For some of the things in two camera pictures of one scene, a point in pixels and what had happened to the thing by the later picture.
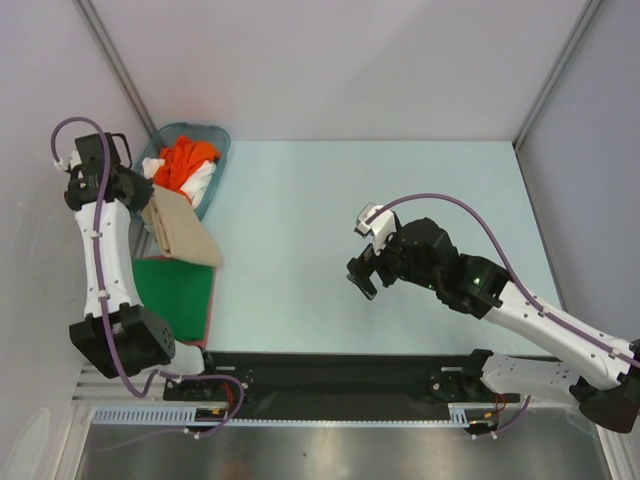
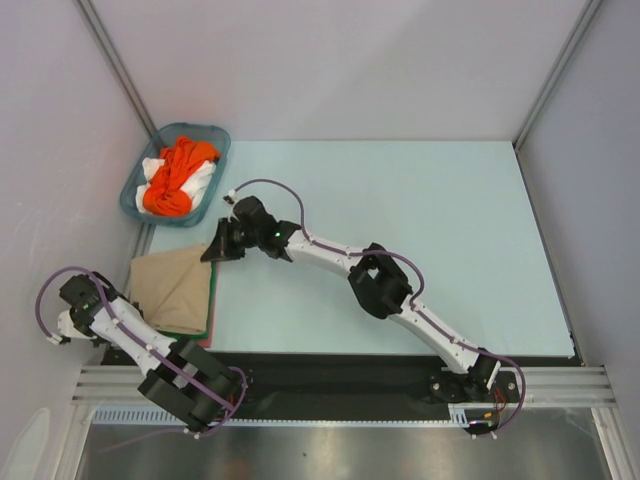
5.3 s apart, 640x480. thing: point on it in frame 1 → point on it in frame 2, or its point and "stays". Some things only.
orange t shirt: [181, 158] stays
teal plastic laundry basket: [215, 136] stays
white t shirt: [195, 188] stays
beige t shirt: [179, 228] → [172, 288]
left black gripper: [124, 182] → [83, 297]
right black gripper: [361, 268] → [223, 248]
